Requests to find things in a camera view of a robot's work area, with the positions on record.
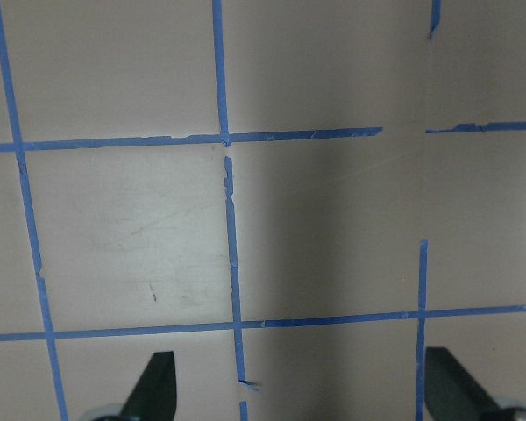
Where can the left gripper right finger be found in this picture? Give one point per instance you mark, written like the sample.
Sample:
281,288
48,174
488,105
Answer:
449,389

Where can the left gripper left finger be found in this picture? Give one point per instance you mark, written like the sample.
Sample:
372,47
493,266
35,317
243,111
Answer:
155,393

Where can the brown paper table cover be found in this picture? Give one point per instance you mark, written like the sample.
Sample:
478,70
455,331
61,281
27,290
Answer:
294,197

